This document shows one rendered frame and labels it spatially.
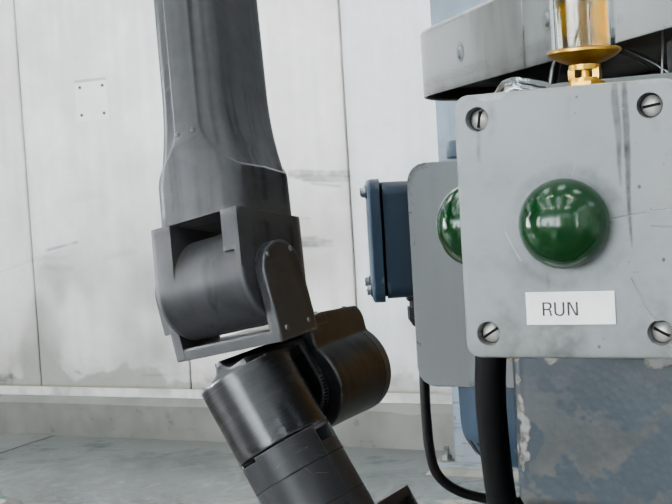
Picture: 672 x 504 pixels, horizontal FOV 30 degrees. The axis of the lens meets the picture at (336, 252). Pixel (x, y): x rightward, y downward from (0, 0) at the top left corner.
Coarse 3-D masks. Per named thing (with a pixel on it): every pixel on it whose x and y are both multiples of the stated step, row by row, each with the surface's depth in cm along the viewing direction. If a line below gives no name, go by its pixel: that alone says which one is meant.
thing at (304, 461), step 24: (312, 432) 70; (264, 456) 70; (288, 456) 70; (312, 456) 70; (336, 456) 71; (264, 480) 70; (288, 480) 69; (312, 480) 69; (336, 480) 70; (360, 480) 71
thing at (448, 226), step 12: (456, 192) 44; (444, 204) 45; (456, 204) 44; (444, 216) 44; (456, 216) 44; (444, 228) 44; (456, 228) 44; (444, 240) 44; (456, 240) 44; (456, 252) 44
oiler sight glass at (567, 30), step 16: (560, 0) 48; (576, 0) 48; (592, 0) 48; (608, 0) 48; (560, 16) 48; (576, 16) 48; (592, 16) 48; (608, 16) 48; (560, 32) 48; (576, 32) 48; (592, 32) 48; (608, 32) 48; (560, 48) 48
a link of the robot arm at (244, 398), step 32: (256, 352) 74; (288, 352) 73; (224, 384) 71; (256, 384) 70; (288, 384) 71; (320, 384) 75; (224, 416) 71; (256, 416) 70; (288, 416) 70; (320, 416) 72; (256, 448) 70
